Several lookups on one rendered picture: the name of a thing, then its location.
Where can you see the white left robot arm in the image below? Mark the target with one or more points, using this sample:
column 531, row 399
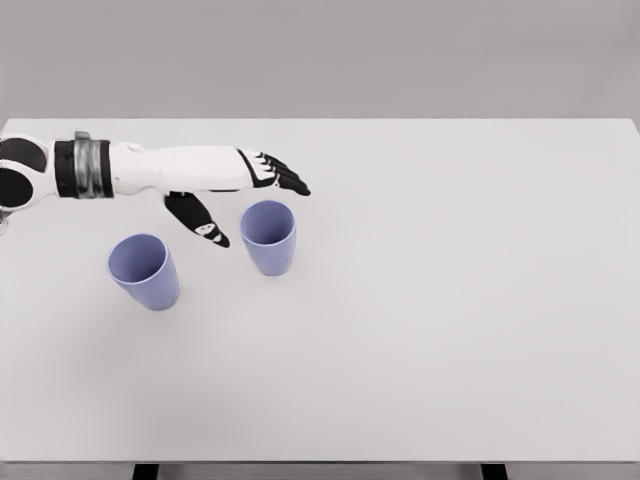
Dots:
column 90, row 167

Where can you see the lavender plastic cup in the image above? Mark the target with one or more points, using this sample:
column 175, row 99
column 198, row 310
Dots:
column 267, row 240
column 145, row 272

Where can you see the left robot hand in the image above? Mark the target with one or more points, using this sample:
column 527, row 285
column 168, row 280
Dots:
column 210, row 170

